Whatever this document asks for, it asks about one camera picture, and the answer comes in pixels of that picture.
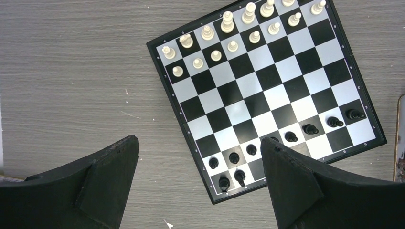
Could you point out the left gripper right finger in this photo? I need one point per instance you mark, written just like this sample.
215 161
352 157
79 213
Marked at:
309 194

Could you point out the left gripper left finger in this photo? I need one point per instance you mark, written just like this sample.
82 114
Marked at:
88 193

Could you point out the gold tin with black pieces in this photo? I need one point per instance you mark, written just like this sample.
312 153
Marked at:
399 153

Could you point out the black white chess board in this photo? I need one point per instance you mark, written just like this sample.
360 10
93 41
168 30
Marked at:
257 69

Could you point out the black chess pawn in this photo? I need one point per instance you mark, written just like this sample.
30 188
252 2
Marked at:
291 136
251 149
213 163
310 129
234 158

